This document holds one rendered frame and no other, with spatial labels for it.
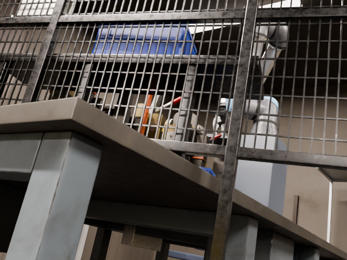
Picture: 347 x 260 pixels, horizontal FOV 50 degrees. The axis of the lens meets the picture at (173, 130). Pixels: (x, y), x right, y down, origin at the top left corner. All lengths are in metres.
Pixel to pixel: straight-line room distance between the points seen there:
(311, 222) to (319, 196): 0.32
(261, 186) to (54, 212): 1.22
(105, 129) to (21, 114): 0.16
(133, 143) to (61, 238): 0.20
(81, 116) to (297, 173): 4.38
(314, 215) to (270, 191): 3.01
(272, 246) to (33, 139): 1.14
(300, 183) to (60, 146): 4.32
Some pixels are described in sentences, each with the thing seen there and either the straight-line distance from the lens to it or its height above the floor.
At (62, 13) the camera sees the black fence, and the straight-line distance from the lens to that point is 1.33.
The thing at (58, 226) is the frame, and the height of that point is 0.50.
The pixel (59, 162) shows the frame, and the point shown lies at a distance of 0.64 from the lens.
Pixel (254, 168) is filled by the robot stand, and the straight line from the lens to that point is 1.76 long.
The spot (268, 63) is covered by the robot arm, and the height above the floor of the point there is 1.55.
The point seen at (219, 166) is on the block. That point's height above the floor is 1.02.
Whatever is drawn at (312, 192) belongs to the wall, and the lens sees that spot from 4.77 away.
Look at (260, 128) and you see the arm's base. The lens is 1.85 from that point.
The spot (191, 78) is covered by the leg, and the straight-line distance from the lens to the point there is 1.04.
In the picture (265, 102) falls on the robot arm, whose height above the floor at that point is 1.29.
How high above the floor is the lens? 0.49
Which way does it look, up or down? 18 degrees up
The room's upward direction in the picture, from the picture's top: 11 degrees clockwise
